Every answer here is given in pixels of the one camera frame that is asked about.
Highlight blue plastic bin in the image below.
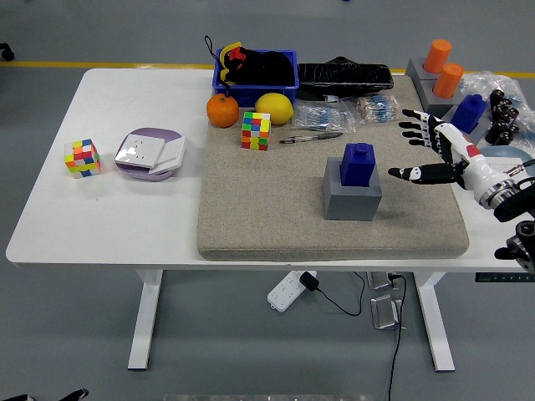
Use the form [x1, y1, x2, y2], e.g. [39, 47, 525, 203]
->
[211, 48, 301, 108]

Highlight clear plastic bag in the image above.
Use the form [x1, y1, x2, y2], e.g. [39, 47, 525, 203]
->
[459, 69, 535, 150]

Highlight grey-brown mat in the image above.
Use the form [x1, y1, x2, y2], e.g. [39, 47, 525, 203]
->
[196, 74, 470, 262]

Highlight orange fruit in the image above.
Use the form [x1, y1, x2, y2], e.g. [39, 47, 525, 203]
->
[206, 93, 241, 129]

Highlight grey ballpoint pen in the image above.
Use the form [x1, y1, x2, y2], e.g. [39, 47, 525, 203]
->
[278, 131, 345, 145]

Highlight light blue plate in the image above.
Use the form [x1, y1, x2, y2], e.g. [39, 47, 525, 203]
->
[478, 145, 535, 164]

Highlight black cloth bundle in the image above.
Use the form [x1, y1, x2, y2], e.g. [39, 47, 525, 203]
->
[240, 48, 295, 87]

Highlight long black bag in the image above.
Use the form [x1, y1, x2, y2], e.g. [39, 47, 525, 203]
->
[296, 55, 395, 100]

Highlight yellow black toy with cord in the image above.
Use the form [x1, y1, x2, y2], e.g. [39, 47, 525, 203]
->
[203, 35, 248, 99]

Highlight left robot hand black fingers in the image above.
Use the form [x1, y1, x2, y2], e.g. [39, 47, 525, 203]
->
[0, 388, 89, 401]

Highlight black plug adapter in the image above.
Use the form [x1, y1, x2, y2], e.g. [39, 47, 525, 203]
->
[299, 271, 321, 292]

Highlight black table control panel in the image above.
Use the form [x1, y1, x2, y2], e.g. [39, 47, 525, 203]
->
[475, 272, 535, 284]

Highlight black adapter cable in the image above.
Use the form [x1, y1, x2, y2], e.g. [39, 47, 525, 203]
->
[313, 271, 365, 317]

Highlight black dotted knobs cluster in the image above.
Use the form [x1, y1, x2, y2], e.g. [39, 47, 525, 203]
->
[484, 89, 522, 146]

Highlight large multicolour puzzle cube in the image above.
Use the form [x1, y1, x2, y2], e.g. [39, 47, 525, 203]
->
[241, 110, 273, 152]

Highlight grey seal base block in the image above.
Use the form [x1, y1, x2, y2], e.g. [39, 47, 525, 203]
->
[441, 104, 492, 147]
[413, 74, 465, 120]
[322, 156, 384, 221]
[405, 58, 440, 84]

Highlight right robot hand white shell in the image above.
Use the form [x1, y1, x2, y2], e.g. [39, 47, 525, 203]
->
[388, 108, 509, 197]

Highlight white socket panel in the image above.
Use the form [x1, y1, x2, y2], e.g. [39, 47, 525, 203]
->
[115, 134, 167, 170]

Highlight blue square seal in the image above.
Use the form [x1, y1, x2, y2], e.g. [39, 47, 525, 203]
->
[339, 143, 375, 188]
[450, 94, 489, 135]

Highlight white switch panel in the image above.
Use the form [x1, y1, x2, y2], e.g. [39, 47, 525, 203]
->
[148, 135, 186, 175]

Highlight yellow lemon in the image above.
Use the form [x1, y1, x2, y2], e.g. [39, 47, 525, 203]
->
[255, 92, 294, 125]

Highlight small multicolour puzzle cube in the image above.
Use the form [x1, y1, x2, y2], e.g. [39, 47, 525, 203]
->
[64, 139, 102, 180]

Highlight orange cylinder seal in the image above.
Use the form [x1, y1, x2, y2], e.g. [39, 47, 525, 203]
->
[423, 38, 453, 73]
[432, 63, 464, 99]

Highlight white power strip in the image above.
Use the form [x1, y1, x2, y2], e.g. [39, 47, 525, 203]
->
[267, 270, 318, 312]

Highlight silver metal bracket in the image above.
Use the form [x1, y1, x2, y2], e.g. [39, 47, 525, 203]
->
[370, 294, 405, 332]
[366, 271, 401, 291]

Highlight clear bag tan resistors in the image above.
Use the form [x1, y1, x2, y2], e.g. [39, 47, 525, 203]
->
[354, 94, 405, 125]

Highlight white table leg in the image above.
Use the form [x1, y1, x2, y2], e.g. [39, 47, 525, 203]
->
[127, 270, 164, 371]
[413, 272, 456, 373]

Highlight clear bag blue resistors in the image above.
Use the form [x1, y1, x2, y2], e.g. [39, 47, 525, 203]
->
[291, 99, 357, 134]

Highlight black power cable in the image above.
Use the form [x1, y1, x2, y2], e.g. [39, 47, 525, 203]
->
[386, 273, 407, 401]

